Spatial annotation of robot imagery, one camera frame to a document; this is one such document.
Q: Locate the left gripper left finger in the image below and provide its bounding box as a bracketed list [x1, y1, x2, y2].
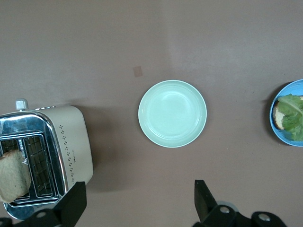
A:
[0, 181, 88, 227]

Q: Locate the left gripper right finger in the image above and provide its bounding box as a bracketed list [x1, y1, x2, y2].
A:
[193, 180, 288, 227]

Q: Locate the brown bread slice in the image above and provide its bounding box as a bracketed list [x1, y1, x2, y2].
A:
[273, 95, 303, 131]
[0, 149, 32, 204]

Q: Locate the green lettuce leaf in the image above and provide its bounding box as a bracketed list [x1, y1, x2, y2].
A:
[277, 94, 303, 142]

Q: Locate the pale green round plate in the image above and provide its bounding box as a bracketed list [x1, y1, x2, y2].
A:
[138, 79, 208, 149]

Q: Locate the blue round plate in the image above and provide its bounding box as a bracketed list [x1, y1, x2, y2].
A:
[269, 79, 303, 148]

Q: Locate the beige chrome toaster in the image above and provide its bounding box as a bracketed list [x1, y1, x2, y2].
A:
[0, 98, 94, 221]

